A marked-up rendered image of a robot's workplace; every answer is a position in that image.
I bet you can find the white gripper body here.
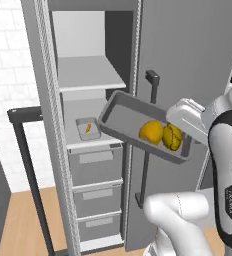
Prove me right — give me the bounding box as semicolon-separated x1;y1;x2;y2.
165;97;211;146

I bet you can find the grey container with lemons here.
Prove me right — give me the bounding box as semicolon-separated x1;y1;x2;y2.
97;89;193;165

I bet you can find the small grey container with shrimp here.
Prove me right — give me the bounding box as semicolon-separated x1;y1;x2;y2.
75;116;103;142

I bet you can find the large grey freezer drawer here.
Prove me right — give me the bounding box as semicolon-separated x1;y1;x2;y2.
68;143;124;188

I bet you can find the white freezer rack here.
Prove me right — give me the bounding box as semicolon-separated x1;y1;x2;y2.
57;55;128;94
62;97;125;150

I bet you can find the grey freezer cabinet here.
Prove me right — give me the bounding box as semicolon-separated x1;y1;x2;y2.
47;0;143;255

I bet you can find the grey freezer door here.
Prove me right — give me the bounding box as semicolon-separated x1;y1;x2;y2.
20;0;83;256

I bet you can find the yellow lemon with red lines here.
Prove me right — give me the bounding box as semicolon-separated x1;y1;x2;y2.
161;122;184;151

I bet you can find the grey fridge door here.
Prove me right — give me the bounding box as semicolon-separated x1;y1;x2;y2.
125;0;232;253

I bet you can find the dark fridge door handle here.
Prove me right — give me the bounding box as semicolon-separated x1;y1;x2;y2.
134;69;161;210

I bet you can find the dark freezer door handle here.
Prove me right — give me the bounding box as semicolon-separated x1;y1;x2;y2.
6;106;71;256

